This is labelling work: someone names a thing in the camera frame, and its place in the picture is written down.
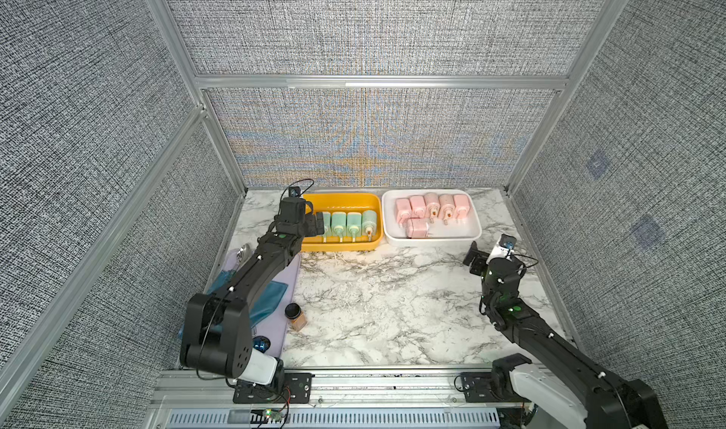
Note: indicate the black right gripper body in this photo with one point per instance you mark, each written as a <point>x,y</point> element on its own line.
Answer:
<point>478,267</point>

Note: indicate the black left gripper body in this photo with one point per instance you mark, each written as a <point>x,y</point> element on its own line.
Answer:
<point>309,227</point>

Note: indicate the green sharpener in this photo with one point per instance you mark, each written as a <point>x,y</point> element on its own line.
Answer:
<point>353,225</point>
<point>369,224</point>
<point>339,225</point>
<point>326,226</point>

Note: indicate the white plastic storage box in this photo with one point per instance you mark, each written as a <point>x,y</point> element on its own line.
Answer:
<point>465,231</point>

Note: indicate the yellow plastic storage box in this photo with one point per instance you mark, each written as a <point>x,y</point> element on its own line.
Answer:
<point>345,203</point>

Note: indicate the pink pencil sharpener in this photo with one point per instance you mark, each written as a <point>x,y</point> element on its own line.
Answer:
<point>462,206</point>

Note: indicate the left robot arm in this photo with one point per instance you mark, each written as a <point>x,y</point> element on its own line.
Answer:
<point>217,332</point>

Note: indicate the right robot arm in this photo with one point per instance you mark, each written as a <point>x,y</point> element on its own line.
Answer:
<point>549,372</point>

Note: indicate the silver metal spoon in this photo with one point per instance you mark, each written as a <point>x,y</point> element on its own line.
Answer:
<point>244,254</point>

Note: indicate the teal cloth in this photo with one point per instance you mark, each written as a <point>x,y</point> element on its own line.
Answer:
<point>268,302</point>

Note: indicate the small brown jar black lid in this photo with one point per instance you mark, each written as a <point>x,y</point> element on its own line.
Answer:
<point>296,316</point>

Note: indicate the lilac plastic tray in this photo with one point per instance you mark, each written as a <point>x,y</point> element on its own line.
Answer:
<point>275,326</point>

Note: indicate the blue round object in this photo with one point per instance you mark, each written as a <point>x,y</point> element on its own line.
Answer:
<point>261,344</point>

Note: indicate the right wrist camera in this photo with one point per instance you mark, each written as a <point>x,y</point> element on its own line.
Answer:
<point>503,248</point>

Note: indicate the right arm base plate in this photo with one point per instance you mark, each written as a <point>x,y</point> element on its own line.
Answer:
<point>480,387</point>

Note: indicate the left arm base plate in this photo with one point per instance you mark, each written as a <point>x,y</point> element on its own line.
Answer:
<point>293,388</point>

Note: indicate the aluminium front rail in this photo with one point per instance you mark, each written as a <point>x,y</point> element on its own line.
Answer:
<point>389,397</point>

